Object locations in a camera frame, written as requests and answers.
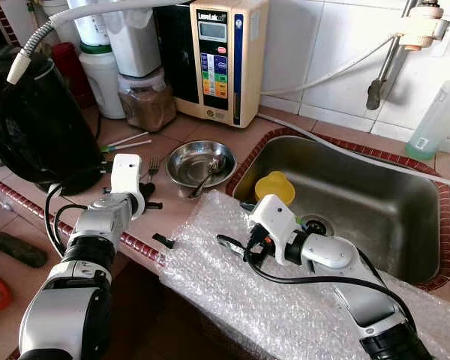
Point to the round steel bowl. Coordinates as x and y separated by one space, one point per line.
187 161

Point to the steel sink basin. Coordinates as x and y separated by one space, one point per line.
375 210

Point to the cream water ionizer machine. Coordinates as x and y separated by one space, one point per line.
225 60

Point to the clear bottle with blue cap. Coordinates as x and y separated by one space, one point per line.
435 120

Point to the dark green rough object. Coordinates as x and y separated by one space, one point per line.
19 249

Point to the black electric kettle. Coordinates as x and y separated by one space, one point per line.
37 127

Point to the white plastic jug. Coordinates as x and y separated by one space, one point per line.
133 41

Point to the steel fork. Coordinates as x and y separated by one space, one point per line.
154 166

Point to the clear bubble wrap sheet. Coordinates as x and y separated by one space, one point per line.
232 315

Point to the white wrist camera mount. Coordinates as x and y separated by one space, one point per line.
274 225
126 176

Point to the yellow plastic cup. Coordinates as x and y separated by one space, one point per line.
276 186

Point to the chrome wall tap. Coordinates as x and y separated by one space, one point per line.
382 75

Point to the white bottle with green band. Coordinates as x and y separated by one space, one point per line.
101 82

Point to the short black tape strip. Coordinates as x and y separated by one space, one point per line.
163 241

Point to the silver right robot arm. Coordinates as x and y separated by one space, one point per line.
326 251

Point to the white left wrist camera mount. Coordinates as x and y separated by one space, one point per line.
126 176

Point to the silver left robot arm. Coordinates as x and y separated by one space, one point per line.
67 315

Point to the cream tap diverter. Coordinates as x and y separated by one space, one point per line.
418 31

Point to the jar of brown powder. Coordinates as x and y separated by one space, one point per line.
146 105

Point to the white plastic stick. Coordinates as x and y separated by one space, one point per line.
127 137
126 145

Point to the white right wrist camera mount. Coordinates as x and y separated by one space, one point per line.
274 225

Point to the steel spoon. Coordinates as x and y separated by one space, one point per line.
208 176

